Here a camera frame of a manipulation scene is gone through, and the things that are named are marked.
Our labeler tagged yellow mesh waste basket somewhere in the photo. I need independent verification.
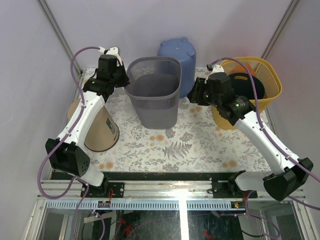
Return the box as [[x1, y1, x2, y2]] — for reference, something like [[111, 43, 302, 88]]
[[211, 56, 283, 131]]

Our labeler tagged blue plastic bucket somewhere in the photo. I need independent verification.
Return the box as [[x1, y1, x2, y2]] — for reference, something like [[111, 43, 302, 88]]
[[157, 37, 197, 99]]

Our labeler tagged grey mesh waste basket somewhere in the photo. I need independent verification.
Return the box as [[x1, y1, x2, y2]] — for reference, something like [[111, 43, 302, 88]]
[[124, 56, 182, 130]]

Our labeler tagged floral table cloth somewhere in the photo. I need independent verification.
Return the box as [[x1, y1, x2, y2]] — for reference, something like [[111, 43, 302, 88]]
[[67, 66, 283, 173]]

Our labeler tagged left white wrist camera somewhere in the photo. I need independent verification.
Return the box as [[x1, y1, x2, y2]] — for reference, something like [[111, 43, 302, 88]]
[[98, 46, 124, 66]]

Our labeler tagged beige bin with black rim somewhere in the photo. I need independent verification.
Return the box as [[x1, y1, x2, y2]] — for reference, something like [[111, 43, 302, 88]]
[[59, 95, 120, 152]]

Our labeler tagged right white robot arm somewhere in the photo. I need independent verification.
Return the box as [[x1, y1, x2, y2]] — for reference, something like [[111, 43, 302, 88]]
[[187, 72, 314, 201]]

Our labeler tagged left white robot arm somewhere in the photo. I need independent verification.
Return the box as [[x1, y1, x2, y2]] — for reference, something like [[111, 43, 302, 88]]
[[45, 52, 129, 198]]

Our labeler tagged orange insert in yellow basket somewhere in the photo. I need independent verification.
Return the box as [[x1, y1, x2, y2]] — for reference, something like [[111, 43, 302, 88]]
[[232, 63, 257, 77]]

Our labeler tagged aluminium mounting rail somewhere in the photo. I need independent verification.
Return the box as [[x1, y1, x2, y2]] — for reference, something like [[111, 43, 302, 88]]
[[37, 178, 307, 211]]

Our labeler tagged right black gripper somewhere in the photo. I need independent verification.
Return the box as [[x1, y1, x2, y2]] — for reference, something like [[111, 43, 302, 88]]
[[186, 77, 221, 109]]

